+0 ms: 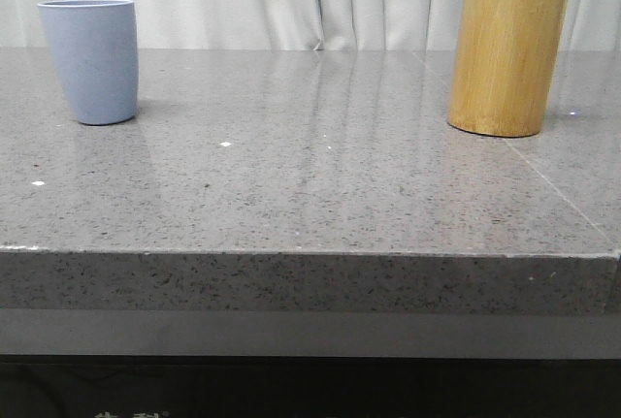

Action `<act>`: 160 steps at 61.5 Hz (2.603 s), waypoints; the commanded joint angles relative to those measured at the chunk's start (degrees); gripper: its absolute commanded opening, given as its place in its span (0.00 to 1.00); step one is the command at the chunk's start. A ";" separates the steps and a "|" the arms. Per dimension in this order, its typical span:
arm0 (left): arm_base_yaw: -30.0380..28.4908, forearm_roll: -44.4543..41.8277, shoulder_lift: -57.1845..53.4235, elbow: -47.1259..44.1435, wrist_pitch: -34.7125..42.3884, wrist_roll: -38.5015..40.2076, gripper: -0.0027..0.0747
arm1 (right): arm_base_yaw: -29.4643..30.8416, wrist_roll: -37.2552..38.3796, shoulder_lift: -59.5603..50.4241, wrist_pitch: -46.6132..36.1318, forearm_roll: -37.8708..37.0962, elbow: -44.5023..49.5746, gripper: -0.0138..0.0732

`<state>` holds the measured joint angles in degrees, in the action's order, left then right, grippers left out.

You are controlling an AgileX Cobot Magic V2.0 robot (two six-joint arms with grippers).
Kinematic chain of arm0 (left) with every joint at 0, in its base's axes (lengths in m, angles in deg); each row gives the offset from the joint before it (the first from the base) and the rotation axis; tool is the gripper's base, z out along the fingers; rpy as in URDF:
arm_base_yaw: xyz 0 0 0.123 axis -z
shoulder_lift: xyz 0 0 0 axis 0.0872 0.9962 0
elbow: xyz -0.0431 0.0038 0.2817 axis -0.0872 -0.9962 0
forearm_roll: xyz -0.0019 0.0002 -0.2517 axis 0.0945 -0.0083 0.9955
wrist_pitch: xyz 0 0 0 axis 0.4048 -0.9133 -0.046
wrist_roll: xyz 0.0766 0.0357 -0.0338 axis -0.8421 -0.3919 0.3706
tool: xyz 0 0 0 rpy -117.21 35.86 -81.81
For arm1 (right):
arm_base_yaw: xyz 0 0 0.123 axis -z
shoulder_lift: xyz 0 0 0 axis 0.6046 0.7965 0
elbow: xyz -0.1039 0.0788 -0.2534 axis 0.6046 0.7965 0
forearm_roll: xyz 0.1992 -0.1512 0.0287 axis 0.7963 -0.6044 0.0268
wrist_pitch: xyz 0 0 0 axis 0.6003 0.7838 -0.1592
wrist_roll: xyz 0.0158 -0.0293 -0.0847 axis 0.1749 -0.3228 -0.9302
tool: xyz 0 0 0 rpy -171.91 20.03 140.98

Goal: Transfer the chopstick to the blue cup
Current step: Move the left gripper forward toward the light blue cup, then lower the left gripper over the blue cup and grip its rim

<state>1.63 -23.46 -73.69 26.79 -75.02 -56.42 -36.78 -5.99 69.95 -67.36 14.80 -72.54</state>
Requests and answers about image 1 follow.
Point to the bamboo cylindrical holder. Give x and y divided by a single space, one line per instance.
504 63

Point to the blue plastic cup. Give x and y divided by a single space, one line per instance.
93 44

